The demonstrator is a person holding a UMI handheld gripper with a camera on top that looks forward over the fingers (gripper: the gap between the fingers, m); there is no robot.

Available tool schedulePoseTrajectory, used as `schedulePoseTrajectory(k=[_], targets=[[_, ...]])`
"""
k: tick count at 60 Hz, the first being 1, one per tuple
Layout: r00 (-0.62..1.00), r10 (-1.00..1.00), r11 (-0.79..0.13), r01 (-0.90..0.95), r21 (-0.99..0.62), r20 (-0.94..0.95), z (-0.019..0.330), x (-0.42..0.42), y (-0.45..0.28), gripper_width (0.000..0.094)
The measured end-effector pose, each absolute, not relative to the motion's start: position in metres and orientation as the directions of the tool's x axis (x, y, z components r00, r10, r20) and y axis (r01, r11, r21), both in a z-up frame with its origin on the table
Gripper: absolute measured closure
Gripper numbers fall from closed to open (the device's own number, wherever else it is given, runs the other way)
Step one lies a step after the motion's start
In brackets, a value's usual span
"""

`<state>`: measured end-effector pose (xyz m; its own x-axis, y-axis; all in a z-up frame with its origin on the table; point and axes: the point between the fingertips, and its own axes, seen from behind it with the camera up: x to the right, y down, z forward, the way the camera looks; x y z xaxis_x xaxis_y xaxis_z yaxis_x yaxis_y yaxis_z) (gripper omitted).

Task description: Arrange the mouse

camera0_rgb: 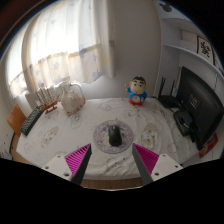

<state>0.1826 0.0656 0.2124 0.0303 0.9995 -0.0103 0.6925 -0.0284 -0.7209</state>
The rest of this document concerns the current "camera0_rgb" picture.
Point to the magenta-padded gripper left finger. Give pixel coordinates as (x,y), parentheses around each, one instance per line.
(76,159)

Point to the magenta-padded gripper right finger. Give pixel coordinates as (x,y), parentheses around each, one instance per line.
(146,159)

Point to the black computer mouse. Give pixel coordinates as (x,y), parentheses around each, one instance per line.
(115,136)

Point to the round purple printed mouse pad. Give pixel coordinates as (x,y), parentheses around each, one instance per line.
(100,136)

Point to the white printed tablecloth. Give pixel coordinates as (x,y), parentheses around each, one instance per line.
(66,140)

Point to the small black box device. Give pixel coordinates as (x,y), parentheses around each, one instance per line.
(182,122)

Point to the black keyboard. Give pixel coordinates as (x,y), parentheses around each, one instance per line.
(31,121)

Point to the large white conch shell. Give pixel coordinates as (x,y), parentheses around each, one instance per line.
(71,100)

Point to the wooden model sailing ship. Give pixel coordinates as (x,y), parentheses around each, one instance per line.
(49,106)

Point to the black router with antennas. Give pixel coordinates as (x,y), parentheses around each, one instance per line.
(168,100)

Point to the red paper item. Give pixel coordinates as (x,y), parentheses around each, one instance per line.
(208,146)

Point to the cartoon boy figurine clock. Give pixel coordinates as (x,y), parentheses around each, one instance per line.
(137,91)

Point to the wooden chair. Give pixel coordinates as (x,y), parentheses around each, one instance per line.
(16,119)

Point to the white radiator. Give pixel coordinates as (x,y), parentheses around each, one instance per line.
(33,96)

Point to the black monitor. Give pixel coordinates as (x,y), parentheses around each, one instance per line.
(201,103)

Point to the sheer white star curtain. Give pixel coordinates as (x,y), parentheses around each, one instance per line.
(70,43)

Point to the white wall shelf unit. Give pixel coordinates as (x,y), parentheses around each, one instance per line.
(173,56)

